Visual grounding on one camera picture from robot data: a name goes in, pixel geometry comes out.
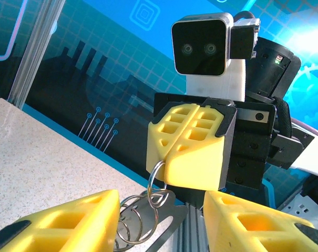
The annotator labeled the silver split keyring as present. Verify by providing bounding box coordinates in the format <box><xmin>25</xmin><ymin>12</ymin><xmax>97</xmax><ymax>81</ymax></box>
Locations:
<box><xmin>147</xmin><ymin>160</ymin><xmax>169</xmax><ymax>211</ymax></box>

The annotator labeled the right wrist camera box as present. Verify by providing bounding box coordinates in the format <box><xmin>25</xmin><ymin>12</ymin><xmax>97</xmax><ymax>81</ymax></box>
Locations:
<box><xmin>170</xmin><ymin>12</ymin><xmax>261</xmax><ymax>102</ymax></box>

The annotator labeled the long aluminium frame rail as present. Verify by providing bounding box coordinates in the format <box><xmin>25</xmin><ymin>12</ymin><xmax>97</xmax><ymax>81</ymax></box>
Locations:
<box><xmin>184</xmin><ymin>203</ymin><xmax>210</xmax><ymax>252</ymax></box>

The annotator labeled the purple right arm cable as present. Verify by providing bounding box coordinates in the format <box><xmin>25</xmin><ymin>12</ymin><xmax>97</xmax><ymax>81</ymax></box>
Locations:
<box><xmin>291</xmin><ymin>118</ymin><xmax>318</xmax><ymax>139</ymax></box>

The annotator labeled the silver key rings bunch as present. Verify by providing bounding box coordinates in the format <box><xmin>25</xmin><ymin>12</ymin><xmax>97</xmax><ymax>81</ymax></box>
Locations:
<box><xmin>116</xmin><ymin>194</ymin><xmax>159</xmax><ymax>245</ymax></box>

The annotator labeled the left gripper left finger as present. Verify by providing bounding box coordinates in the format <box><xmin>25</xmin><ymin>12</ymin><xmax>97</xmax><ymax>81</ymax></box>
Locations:
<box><xmin>0</xmin><ymin>188</ymin><xmax>121</xmax><ymax>252</ymax></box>

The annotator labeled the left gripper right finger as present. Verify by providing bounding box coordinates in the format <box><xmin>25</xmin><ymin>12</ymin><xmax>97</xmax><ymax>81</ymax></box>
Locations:
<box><xmin>202</xmin><ymin>190</ymin><xmax>318</xmax><ymax>252</ymax></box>

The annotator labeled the aluminium frame post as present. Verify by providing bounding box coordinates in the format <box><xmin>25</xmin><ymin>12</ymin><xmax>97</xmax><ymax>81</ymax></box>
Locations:
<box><xmin>7</xmin><ymin>0</ymin><xmax>67</xmax><ymax>109</ymax></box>

